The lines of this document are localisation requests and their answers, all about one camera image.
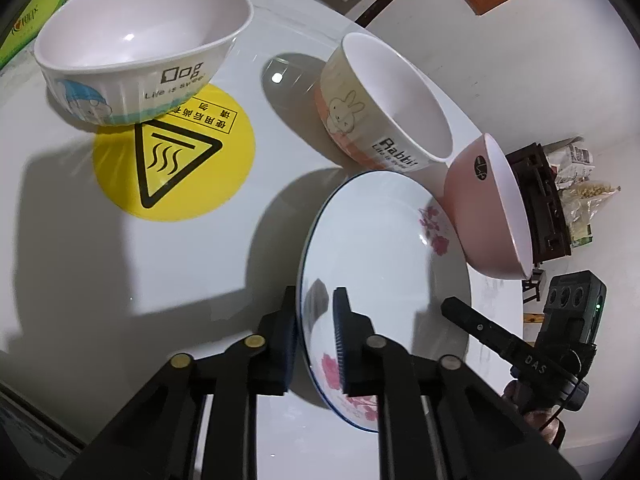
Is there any clear bag of yellow beans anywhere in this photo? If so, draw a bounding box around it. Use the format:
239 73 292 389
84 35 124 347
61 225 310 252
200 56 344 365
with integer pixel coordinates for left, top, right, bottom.
562 182 623 248

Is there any white plate with pink flowers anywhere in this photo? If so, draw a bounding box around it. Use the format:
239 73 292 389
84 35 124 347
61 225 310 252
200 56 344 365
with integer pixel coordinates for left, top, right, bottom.
296 170 473 433

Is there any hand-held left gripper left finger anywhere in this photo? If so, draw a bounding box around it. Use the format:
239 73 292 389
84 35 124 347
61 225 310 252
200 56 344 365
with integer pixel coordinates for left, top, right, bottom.
60 286 300 480

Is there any white bowl with dog print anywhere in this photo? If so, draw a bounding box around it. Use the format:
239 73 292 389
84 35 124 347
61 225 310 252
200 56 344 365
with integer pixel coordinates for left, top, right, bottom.
32 0 255 133

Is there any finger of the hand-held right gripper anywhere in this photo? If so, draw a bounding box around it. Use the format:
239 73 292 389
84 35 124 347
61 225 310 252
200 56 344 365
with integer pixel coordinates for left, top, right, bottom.
441 296 523 363

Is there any white bowl with rabbit print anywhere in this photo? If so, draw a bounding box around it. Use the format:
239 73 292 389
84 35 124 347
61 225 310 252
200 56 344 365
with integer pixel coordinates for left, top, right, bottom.
314 32 454 175

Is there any green tissue box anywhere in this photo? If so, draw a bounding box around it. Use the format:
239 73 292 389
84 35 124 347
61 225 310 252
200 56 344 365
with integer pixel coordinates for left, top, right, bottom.
0 0 83 71

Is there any yellow round warning sticker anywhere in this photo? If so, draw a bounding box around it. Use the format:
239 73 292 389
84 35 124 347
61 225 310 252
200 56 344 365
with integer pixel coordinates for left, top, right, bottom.
92 82 257 222

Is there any printed paper bag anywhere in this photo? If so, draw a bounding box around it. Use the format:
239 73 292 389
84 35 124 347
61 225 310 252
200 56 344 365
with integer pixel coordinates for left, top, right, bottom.
545 135 597 191

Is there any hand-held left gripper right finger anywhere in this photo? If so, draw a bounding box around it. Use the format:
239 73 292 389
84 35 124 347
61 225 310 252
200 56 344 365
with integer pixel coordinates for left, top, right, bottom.
333 287 581 480

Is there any pink bowl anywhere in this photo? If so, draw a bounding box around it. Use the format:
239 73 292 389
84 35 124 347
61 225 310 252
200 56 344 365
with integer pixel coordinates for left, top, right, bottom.
444 132 535 281

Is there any dark wooden carved furniture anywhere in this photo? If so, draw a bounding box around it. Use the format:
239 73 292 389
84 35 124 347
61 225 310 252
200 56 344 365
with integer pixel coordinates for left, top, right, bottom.
505 142 573 266

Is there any person's right hand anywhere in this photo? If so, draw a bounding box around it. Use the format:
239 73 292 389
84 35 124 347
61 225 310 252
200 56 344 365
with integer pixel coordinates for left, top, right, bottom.
502 380 567 450

